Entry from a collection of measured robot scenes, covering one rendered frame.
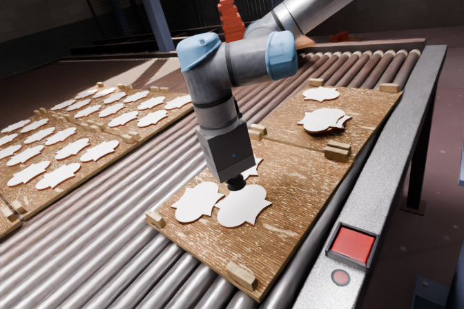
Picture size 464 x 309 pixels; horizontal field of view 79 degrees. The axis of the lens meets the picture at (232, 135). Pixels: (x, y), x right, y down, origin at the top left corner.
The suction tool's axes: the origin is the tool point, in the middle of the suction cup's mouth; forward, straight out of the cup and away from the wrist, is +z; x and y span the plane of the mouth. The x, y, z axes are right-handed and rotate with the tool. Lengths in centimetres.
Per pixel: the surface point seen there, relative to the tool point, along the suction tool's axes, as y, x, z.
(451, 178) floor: -147, -25, 100
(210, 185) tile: 3.0, -11.1, 5.9
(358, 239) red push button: -12.8, 21.2, 7.4
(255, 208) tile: -1.7, 3.3, 5.9
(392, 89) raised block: -66, -11, 5
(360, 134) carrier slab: -39.7, -1.5, 6.7
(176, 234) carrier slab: 15.8, -2.5, 6.7
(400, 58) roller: -100, -33, 9
